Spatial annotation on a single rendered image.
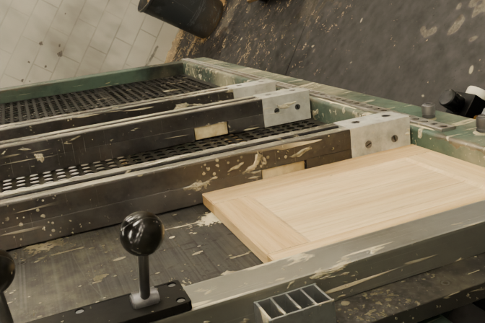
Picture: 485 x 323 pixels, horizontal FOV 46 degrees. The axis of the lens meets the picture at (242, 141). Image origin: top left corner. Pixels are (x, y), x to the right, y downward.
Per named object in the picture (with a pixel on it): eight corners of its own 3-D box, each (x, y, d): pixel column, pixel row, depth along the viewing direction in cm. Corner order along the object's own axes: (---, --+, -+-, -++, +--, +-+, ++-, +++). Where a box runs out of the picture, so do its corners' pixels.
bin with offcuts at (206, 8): (234, -10, 517) (171, -48, 490) (213, 42, 511) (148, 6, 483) (212, 1, 564) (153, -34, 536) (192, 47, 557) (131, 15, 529)
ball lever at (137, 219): (169, 317, 56) (170, 231, 46) (130, 329, 54) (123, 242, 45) (159, 285, 58) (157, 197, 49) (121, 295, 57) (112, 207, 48)
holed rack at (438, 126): (455, 129, 101) (455, 125, 101) (442, 132, 100) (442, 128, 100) (188, 59, 250) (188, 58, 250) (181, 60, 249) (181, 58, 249)
